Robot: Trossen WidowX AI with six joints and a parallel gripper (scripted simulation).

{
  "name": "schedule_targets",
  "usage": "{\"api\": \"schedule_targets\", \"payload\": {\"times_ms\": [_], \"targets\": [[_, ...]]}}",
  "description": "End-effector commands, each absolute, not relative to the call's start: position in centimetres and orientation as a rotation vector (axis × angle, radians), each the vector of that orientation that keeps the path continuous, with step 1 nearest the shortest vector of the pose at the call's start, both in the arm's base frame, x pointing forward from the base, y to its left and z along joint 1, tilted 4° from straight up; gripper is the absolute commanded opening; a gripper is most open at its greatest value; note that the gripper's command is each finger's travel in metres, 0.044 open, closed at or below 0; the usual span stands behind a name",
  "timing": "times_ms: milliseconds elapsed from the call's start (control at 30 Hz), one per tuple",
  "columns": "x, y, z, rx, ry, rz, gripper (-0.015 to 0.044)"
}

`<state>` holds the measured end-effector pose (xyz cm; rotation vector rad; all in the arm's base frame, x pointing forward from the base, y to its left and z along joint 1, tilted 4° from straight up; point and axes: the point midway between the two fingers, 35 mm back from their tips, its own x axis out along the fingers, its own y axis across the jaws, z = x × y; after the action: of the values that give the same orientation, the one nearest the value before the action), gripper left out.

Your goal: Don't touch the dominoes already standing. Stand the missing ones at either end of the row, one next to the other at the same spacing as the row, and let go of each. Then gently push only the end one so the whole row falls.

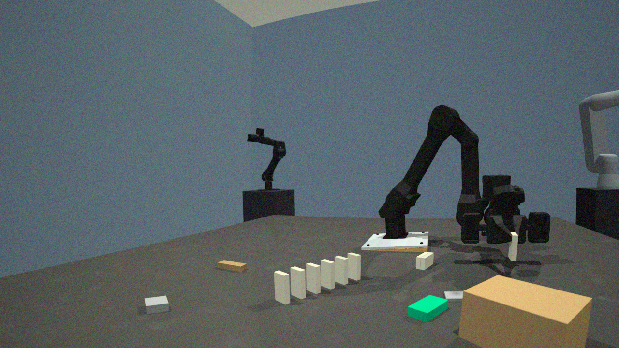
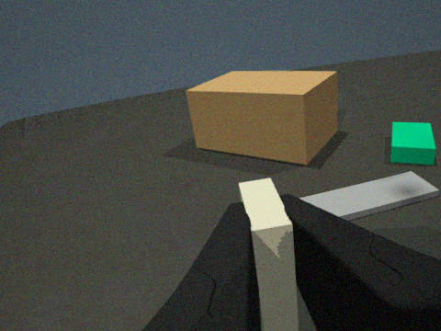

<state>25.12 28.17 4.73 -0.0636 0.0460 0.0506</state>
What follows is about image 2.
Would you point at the green rectangular block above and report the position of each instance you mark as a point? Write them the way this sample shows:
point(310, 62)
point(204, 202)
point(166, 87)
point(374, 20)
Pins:
point(412, 143)

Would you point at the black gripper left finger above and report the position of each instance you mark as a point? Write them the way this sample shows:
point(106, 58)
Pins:
point(220, 291)

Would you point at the tan rectangular block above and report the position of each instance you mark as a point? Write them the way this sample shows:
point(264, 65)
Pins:
point(285, 115)

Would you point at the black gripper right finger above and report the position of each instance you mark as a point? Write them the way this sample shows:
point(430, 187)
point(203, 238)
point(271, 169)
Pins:
point(354, 280)

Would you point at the beige rectangular block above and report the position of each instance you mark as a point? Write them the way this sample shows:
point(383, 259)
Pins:
point(272, 234)

